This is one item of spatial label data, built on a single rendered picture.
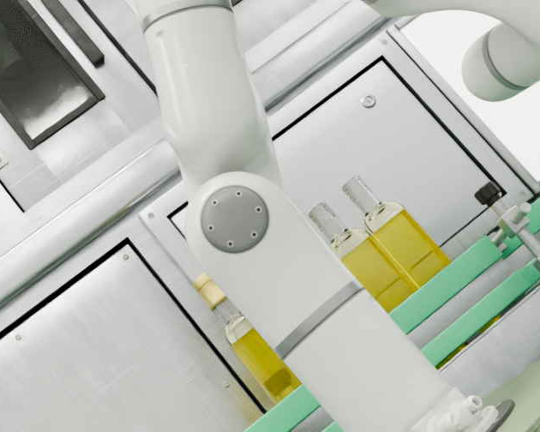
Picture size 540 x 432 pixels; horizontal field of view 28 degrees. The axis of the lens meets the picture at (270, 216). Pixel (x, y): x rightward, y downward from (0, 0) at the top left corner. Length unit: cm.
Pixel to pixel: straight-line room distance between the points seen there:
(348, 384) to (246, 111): 25
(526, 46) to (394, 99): 53
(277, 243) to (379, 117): 74
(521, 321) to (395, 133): 45
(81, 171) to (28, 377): 31
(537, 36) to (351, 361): 39
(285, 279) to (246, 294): 4
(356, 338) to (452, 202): 71
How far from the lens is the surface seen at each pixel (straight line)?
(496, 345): 125
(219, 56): 95
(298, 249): 90
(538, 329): 127
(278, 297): 89
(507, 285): 129
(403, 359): 90
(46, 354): 156
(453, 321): 127
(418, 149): 160
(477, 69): 117
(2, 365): 157
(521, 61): 113
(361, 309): 90
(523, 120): 164
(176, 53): 95
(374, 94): 162
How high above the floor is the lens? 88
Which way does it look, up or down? 12 degrees up
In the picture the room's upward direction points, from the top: 40 degrees counter-clockwise
